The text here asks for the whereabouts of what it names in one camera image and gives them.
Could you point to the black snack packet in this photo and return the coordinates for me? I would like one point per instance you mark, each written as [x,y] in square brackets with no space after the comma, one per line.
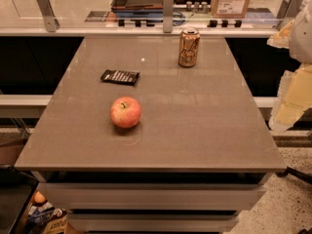
[120,77]

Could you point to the left metal bracket post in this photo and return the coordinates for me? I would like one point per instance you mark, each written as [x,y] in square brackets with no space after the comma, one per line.
[49,18]

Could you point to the snack bag under table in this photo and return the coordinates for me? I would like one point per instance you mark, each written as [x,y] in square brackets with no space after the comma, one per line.
[46,219]

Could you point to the metal bracket post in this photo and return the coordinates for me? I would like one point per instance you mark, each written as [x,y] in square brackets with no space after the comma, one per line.
[168,10]
[288,10]
[49,18]

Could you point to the cardboard box with label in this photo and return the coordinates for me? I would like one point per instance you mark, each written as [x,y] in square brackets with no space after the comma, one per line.
[229,9]

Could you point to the small orange fruit below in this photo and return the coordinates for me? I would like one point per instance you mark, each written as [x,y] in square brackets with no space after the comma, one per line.
[39,198]

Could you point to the right metal bracket post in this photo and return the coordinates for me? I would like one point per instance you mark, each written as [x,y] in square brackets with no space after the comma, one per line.
[288,10]

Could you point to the upper white drawer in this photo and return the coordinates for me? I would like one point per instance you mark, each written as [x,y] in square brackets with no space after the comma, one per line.
[95,196]

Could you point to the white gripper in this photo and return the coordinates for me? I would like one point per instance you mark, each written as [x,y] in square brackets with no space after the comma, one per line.
[302,36]

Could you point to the red apple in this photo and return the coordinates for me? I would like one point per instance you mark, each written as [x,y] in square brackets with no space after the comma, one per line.
[125,112]

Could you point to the middle metal bracket post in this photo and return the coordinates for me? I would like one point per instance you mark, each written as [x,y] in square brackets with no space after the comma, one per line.
[168,10]

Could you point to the orange soda can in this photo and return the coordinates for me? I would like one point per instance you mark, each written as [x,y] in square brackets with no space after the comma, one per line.
[188,46]

